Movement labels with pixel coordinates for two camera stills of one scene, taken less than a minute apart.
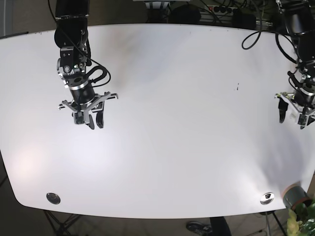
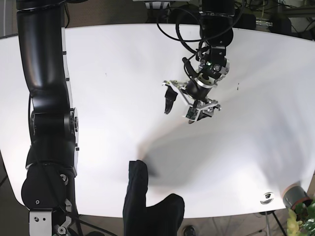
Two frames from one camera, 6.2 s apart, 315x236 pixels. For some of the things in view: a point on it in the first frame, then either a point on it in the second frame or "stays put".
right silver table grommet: [267, 198] stays put
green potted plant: [301, 221] stays put
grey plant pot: [294, 194] stays put
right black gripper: [301, 101] -> [194, 93]
